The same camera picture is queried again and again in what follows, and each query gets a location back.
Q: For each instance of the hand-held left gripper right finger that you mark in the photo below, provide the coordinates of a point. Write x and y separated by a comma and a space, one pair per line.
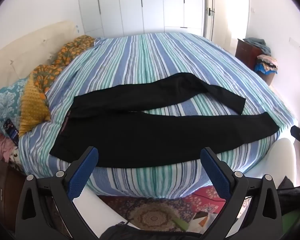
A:
216, 177

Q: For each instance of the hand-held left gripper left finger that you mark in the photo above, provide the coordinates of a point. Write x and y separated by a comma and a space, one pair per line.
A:
81, 177

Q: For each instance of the black pants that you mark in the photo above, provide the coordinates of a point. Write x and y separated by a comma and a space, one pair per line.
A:
140, 135

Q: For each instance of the white orange paper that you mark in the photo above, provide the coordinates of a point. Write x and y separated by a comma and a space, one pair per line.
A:
202, 220

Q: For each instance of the dark cloth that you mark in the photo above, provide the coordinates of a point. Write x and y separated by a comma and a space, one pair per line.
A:
293, 195

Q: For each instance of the pile of colourful clothes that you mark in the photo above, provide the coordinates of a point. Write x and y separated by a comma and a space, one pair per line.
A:
266, 63

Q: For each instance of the red patterned rug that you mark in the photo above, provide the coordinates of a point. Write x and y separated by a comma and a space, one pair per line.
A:
150, 215

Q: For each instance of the dark wooden nightstand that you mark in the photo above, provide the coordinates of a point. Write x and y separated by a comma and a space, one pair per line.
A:
5, 192

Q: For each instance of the pink cloth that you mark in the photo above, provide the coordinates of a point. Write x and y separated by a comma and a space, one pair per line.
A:
2, 147

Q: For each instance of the green mat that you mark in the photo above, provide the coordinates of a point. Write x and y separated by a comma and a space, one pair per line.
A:
293, 220

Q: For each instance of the mustard dotted pillow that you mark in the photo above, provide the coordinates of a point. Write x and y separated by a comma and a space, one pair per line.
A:
32, 105

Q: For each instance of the grey blue cloth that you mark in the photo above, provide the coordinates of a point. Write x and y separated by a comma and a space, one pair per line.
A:
257, 43

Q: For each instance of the dark wooden cabinet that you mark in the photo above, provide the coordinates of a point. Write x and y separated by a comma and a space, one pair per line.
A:
245, 52

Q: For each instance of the teal patterned pillow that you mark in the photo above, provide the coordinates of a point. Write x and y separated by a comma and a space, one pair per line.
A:
5, 102

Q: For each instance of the orange floral blanket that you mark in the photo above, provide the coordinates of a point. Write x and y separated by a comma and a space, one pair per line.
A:
65, 52

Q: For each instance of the blue green striped bedspread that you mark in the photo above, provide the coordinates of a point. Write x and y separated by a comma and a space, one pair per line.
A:
145, 60

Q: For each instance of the cream padded headboard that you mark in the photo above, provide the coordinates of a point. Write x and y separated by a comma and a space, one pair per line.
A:
27, 47

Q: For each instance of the white door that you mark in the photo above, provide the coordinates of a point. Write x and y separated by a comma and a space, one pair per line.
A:
209, 10

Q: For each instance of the white wardrobe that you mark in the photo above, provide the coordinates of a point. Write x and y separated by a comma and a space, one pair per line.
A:
140, 5

